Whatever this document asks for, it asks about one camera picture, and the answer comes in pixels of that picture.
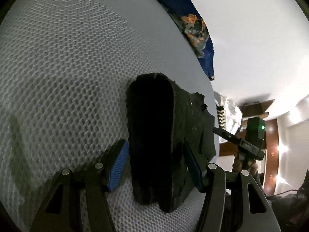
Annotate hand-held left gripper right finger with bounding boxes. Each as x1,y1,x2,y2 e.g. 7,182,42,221
184,142,282,232

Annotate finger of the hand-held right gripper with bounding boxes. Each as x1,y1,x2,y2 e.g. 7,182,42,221
212,127,242,147

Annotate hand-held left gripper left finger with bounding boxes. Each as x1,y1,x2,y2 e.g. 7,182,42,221
30,140,129,232

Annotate black pants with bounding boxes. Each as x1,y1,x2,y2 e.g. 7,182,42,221
126,73,216,213

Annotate person's right hand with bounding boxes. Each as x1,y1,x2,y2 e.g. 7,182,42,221
232,150,257,174

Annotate striped cloth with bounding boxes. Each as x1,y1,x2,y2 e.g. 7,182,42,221
216,105,227,129

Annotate white crumpled cloth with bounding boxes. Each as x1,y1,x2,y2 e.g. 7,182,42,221
214,92,243,132

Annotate brown cardboard box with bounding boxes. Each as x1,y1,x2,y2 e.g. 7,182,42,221
241,99,276,120

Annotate brown wooden furniture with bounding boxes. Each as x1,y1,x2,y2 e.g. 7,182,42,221
218,118,280,195

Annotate dark cloth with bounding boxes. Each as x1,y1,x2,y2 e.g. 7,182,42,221
264,182,307,226

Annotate white mesh mattress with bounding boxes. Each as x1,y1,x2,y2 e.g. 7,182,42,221
0,0,220,232

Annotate blue floral cloth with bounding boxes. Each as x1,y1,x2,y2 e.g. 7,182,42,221
136,0,215,81

